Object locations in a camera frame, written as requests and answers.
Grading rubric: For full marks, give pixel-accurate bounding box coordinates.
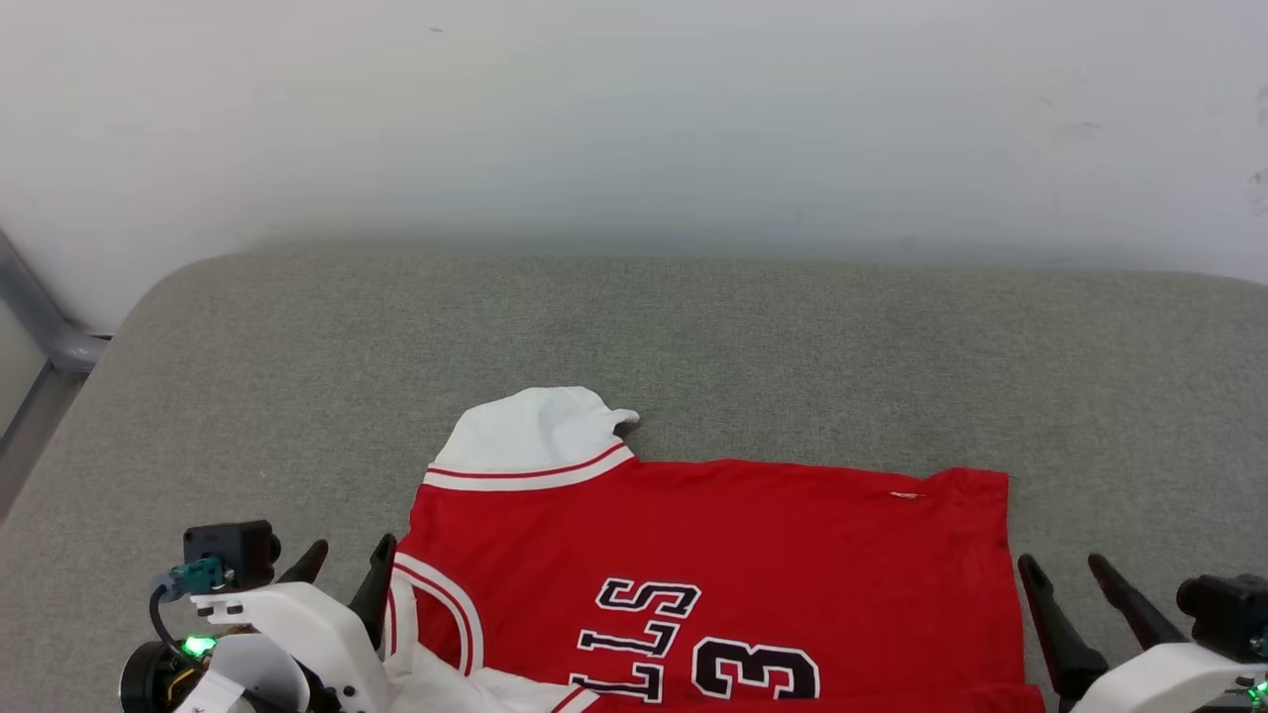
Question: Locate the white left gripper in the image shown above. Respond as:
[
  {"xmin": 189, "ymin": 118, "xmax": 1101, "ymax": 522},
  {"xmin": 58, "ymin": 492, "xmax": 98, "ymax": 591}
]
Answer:
[{"xmin": 118, "ymin": 533, "xmax": 398, "ymax": 713}]

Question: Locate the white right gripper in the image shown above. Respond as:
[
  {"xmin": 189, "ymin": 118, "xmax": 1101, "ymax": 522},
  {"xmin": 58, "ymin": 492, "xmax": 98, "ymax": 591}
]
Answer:
[{"xmin": 1017, "ymin": 552, "xmax": 1268, "ymax": 713}]

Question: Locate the red white basketball jersey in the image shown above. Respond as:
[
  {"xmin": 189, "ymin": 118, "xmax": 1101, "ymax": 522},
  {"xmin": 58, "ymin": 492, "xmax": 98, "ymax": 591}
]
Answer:
[{"xmin": 381, "ymin": 386, "xmax": 1047, "ymax": 713}]

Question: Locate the grey fabric sofa cushion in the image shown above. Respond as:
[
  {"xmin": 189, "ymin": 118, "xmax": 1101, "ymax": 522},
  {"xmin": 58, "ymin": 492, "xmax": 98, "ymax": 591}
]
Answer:
[{"xmin": 0, "ymin": 248, "xmax": 1268, "ymax": 713}]

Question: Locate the teal cable connector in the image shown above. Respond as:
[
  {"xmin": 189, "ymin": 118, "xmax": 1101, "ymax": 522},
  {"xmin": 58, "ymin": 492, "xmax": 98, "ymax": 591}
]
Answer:
[{"xmin": 166, "ymin": 558, "xmax": 228, "ymax": 601}]

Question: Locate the thin black cable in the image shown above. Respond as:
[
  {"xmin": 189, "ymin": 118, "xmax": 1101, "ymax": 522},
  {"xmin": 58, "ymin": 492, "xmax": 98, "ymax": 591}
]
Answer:
[{"xmin": 148, "ymin": 584, "xmax": 191, "ymax": 655}]

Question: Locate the grey metal frame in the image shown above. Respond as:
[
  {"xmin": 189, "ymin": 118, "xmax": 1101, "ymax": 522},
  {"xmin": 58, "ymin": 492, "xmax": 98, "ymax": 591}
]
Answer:
[{"xmin": 0, "ymin": 231, "xmax": 111, "ymax": 518}]

